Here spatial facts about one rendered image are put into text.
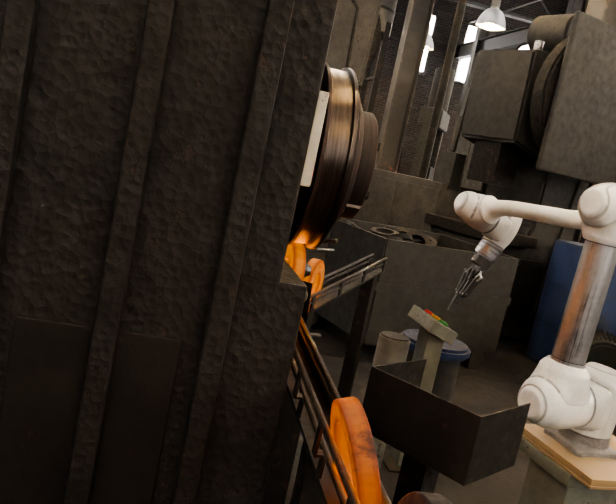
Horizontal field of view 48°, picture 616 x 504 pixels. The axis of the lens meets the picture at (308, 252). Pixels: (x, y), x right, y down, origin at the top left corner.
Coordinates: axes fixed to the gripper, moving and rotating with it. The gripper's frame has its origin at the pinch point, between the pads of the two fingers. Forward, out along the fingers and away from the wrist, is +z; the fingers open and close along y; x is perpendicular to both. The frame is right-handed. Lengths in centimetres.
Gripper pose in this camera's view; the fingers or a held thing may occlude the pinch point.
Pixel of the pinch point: (455, 303)
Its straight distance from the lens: 267.2
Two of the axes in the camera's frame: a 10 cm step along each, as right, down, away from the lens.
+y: 1.9, 1.9, -9.6
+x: 8.3, 5.0, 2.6
